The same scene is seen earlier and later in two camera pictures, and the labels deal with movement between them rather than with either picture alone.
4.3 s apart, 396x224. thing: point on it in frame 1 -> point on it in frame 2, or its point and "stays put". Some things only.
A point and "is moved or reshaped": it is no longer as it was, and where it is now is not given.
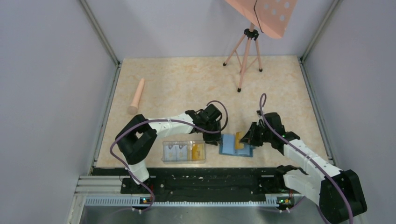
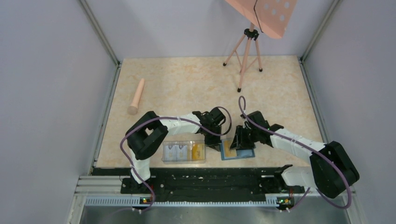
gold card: x=238 y=136 is moved or reshaped
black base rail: x=172 y=182 stays put
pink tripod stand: x=246 y=52 stays put
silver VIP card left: x=171 y=154 stays put
